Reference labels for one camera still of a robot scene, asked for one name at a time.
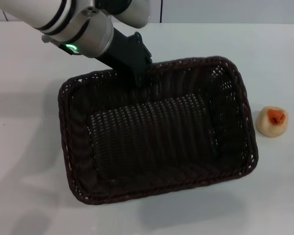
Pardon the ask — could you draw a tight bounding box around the black woven plastic basket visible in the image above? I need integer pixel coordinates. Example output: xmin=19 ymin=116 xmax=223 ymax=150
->
xmin=57 ymin=55 xmax=260 ymax=206

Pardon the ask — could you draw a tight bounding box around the round bun with orange top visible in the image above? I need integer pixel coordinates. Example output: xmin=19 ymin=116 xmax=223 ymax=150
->
xmin=256 ymin=106 xmax=289 ymax=136

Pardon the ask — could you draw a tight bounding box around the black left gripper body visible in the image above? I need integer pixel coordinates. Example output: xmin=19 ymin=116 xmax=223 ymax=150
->
xmin=95 ymin=26 xmax=153 ymax=79

